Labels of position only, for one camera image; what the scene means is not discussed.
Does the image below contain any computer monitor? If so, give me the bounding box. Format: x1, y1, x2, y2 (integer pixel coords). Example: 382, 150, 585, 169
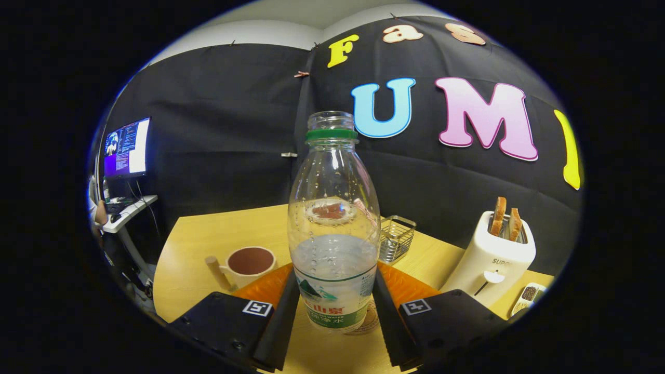
103, 117, 151, 180

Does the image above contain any white side desk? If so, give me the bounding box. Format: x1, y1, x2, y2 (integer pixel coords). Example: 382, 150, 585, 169
101, 195, 159, 281

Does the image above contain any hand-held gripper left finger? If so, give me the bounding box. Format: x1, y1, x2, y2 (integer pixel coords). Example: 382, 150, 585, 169
169, 262, 301, 372

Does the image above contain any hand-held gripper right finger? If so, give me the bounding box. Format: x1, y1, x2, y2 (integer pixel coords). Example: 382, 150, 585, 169
371, 262, 507, 372

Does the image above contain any white divided seed dish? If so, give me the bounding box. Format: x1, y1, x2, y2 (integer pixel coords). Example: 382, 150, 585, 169
510, 282, 547, 317

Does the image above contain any round cork coaster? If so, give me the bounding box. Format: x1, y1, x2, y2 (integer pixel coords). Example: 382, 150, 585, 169
358, 299, 381, 335

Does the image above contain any cream cup with wooden handle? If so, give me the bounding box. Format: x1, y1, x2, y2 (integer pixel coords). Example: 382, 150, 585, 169
205, 246, 277, 291

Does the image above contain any black backdrop cloth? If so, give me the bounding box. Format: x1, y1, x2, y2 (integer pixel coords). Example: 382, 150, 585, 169
101, 16, 582, 276

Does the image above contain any white toaster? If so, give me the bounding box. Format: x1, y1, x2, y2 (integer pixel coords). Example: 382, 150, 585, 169
441, 210, 537, 308

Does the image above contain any wooden table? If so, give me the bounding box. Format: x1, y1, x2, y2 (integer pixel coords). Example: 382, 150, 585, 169
153, 204, 555, 374

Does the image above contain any metal wire basket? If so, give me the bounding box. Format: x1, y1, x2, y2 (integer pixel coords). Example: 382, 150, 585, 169
378, 216, 417, 264

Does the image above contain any clear plastic bottle green label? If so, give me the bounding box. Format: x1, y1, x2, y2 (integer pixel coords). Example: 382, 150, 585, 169
287, 111, 381, 333

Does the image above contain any toast slice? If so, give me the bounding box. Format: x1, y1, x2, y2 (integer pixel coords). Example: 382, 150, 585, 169
491, 196, 507, 237
508, 208, 523, 242

